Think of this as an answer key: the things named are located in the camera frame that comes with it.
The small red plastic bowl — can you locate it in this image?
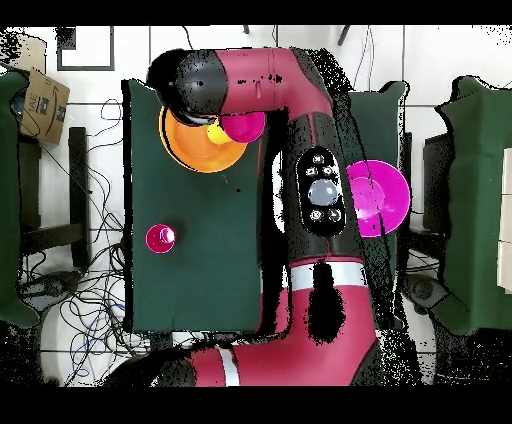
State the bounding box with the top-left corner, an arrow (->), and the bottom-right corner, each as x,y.
220,111 -> 267,144

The yellow plastic cup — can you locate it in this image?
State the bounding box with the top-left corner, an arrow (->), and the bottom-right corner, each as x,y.
205,119 -> 235,146

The large orange plastic bowl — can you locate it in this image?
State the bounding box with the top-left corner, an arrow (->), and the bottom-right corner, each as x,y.
158,105 -> 249,174

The large pink plastic bowl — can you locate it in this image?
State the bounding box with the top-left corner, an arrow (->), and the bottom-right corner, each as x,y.
345,159 -> 412,239

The black computer tower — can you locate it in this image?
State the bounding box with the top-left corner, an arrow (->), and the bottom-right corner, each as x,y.
422,132 -> 455,235

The dark green tablecloth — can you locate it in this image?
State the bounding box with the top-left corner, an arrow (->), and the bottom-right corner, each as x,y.
121,78 -> 409,333

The red plastic cup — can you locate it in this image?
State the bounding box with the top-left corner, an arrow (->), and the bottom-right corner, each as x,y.
144,223 -> 178,255

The green cloth covered side table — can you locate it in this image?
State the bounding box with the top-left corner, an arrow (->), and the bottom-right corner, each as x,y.
434,75 -> 512,337
0,70 -> 41,330

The printed cardboard box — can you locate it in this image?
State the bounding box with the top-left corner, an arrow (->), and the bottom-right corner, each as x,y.
18,68 -> 72,146

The plain cardboard box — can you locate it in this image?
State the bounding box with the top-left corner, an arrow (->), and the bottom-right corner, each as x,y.
0,31 -> 49,75

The tangle of cables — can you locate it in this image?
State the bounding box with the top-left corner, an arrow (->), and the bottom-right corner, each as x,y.
17,97 -> 209,387

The dark wooden stool frame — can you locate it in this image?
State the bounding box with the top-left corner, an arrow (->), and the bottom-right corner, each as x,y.
17,126 -> 91,269
399,131 -> 413,274

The black square frame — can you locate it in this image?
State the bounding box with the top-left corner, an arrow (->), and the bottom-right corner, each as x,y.
56,26 -> 116,72

